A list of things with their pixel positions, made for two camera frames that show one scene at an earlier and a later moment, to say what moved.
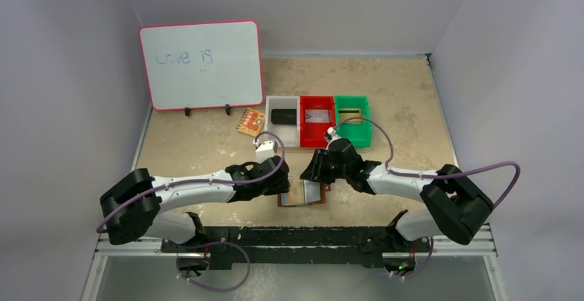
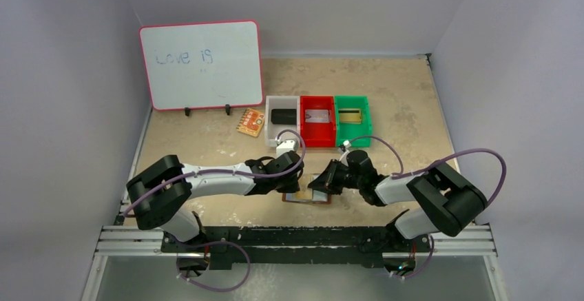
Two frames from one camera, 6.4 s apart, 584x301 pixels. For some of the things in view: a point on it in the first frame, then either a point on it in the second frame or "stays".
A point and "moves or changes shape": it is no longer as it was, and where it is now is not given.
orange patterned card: (251, 122) stays
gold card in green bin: (347, 113) stays
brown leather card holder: (303, 192) moves or changes shape
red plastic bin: (313, 134) stays
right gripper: (320, 165) → (329, 178)
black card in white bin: (284, 116) stays
